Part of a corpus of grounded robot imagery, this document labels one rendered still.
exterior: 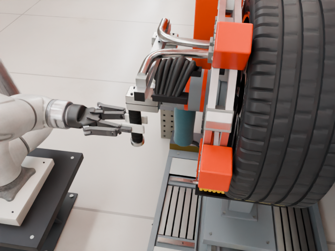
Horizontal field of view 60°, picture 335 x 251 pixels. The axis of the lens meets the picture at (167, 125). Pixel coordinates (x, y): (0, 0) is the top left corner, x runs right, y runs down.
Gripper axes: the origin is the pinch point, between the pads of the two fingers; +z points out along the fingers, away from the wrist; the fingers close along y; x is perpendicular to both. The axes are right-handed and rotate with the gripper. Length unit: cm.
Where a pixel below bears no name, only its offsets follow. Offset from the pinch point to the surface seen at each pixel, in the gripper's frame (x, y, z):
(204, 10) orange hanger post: 11, -62, 15
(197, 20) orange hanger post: 6, -62, 12
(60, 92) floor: -83, -111, -98
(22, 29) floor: -84, -212, -189
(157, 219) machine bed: -75, -10, 3
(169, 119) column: -65, -74, -2
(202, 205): -68, -18, 25
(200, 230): -68, -5, 25
